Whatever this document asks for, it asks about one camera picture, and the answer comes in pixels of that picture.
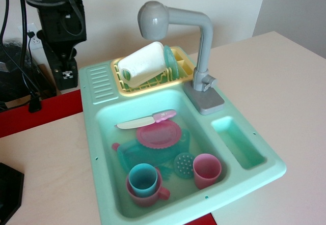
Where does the cardboard box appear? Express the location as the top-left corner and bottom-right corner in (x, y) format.
(1, 63), (57, 110)

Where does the grey toy faucet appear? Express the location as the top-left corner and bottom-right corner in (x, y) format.
(138, 1), (225, 115)

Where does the blue toy cup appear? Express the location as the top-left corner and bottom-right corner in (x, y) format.
(128, 163), (158, 198)

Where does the pink scalloped plate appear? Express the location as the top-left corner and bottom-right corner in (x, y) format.
(136, 120), (182, 149)

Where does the toy knife pink handle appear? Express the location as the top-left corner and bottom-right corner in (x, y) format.
(115, 110), (177, 129)

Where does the mint green toy sink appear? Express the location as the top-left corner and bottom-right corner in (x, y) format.
(79, 60), (286, 224)

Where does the pink toy mug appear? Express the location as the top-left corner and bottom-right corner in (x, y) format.
(125, 169), (171, 207)

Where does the yellow dish rack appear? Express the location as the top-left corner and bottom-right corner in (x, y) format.
(110, 46), (195, 97)

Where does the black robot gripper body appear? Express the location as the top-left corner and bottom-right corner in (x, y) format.
(25, 0), (87, 69)

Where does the teal plate in rack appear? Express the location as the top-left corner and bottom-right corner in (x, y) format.
(164, 45), (179, 79)

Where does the teal toy tray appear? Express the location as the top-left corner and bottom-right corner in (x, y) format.
(112, 129), (190, 172)

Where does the black object bottom left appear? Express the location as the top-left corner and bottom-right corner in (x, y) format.
(1, 163), (24, 224)

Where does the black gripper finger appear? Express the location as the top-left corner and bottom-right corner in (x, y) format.
(49, 55), (78, 91)

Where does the teal strainer disc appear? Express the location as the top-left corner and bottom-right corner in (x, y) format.
(173, 152), (195, 179)

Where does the black bag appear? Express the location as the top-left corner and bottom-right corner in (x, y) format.
(1, 39), (57, 102)

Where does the pink toy tumbler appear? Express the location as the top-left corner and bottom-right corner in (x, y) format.
(193, 153), (222, 189)

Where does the teal toy fork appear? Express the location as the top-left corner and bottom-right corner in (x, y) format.
(156, 166), (174, 181)

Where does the white wall outlet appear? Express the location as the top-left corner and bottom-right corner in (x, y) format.
(26, 23), (43, 50)

